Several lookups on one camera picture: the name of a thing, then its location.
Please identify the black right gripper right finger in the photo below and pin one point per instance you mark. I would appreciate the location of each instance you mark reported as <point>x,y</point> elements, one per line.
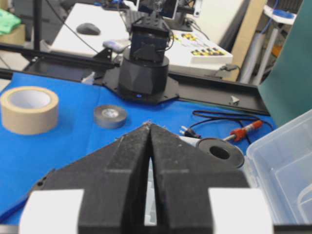
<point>182,176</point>

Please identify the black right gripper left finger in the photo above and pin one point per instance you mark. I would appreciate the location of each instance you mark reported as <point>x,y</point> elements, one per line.
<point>114,180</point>

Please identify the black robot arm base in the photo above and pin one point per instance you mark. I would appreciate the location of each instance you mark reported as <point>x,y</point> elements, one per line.
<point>143,73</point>

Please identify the clear plastic toolbox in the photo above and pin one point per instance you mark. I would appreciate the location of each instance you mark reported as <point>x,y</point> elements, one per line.
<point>280,164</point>

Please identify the white screwdriver set box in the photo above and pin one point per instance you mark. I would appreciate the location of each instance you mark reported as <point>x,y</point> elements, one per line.
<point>193,48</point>

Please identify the white roll with black cap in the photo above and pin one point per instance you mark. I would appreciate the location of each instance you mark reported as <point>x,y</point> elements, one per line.
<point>218,148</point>

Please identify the grey tape roll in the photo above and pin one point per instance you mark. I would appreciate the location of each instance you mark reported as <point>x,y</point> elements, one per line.
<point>110,116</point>

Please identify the blue table mat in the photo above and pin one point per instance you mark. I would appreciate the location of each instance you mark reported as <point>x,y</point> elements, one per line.
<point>26,159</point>

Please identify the beige masking tape roll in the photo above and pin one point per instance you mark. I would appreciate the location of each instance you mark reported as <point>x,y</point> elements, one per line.
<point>29,110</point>

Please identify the dark green board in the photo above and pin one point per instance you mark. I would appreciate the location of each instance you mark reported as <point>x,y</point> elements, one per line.
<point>287,91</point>

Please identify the black computer mouse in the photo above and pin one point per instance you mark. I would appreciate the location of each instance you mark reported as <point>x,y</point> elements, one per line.
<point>88,29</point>

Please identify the green plastic bag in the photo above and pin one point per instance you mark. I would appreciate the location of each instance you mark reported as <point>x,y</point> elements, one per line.
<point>8,22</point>

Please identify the red handled tool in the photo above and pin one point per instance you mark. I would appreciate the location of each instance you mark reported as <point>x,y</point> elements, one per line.
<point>240,133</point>

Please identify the black aluminium frame rail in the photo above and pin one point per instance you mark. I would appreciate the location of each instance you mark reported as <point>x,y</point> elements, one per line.
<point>214,92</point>

